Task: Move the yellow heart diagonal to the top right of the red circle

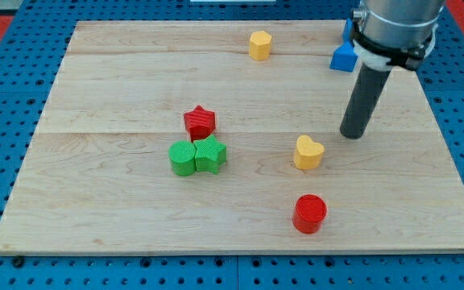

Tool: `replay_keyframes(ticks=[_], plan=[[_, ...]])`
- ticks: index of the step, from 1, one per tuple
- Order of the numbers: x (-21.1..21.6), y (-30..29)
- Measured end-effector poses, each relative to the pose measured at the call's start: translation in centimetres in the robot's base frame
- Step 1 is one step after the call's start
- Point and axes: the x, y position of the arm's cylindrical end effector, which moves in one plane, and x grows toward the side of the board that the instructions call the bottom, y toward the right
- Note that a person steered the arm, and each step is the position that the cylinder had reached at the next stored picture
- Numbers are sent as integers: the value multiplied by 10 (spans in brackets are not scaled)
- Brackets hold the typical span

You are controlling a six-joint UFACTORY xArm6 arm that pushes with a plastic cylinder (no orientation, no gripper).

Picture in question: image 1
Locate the blue block behind arm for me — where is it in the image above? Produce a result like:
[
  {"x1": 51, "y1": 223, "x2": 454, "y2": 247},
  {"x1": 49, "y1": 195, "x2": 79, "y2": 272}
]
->
[{"x1": 342, "y1": 19, "x2": 354, "y2": 43}]

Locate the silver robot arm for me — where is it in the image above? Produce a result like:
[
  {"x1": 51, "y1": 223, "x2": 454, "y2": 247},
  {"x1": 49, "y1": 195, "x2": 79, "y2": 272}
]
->
[{"x1": 350, "y1": 0, "x2": 445, "y2": 72}]

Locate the yellow heart block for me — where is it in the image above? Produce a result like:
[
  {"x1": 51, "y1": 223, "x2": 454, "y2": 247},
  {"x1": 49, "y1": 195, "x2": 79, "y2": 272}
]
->
[{"x1": 293, "y1": 135, "x2": 325, "y2": 170}]

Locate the green star block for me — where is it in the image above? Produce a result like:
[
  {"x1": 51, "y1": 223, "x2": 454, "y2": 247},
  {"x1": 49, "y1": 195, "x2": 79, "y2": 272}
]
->
[{"x1": 193, "y1": 135, "x2": 227, "y2": 175}]

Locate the wooden board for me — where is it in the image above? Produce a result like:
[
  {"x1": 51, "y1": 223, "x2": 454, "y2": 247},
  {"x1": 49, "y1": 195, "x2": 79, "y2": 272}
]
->
[{"x1": 0, "y1": 20, "x2": 464, "y2": 256}]

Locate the red star block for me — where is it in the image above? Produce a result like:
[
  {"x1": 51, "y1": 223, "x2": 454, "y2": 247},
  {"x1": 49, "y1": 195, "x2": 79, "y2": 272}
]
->
[{"x1": 183, "y1": 106, "x2": 216, "y2": 142}]

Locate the green cylinder block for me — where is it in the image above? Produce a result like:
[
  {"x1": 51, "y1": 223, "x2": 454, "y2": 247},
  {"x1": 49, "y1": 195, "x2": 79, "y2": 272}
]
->
[{"x1": 168, "y1": 140, "x2": 196, "y2": 176}]

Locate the red cylinder block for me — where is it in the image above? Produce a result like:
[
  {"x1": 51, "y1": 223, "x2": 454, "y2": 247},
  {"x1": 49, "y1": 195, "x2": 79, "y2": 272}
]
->
[{"x1": 292, "y1": 194, "x2": 328, "y2": 234}]

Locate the yellow hexagon block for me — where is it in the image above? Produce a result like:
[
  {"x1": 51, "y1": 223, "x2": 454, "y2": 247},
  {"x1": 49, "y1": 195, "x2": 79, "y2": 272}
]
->
[{"x1": 249, "y1": 31, "x2": 272, "y2": 61}]

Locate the blue triangle block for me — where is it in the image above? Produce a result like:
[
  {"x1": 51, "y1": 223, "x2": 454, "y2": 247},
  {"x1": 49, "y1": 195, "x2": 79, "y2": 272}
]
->
[{"x1": 329, "y1": 42, "x2": 358, "y2": 73}]

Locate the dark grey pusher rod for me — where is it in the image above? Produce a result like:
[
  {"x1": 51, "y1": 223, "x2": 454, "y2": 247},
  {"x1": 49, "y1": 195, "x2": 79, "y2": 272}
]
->
[{"x1": 340, "y1": 64, "x2": 390, "y2": 139}]

